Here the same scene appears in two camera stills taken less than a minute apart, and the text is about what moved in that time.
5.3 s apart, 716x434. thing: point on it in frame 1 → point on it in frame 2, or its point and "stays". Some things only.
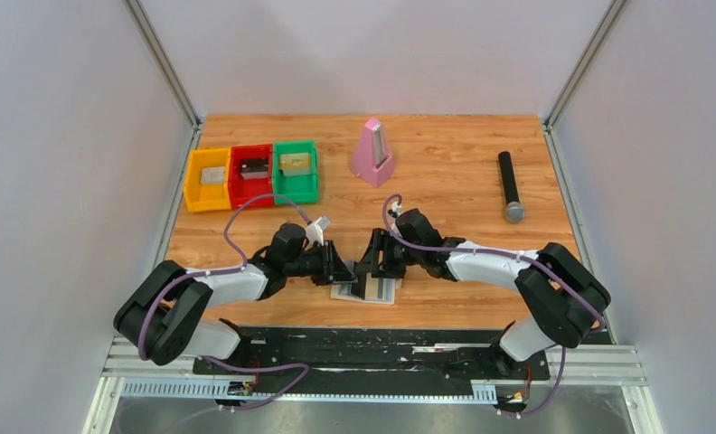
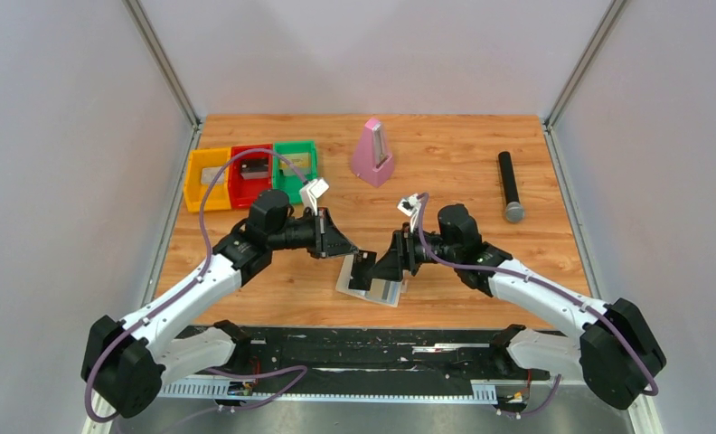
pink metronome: x=372 y=162 stays
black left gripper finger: x=339 y=272 → x=330 y=240
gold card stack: x=296 y=164 stays
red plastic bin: x=250 y=174 stays
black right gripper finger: x=370 y=261 → x=392 y=265
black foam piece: x=254 y=168 stays
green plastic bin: x=296 y=172 stays
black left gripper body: x=311 y=263 → x=296 y=234
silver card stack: x=212 y=175 stays
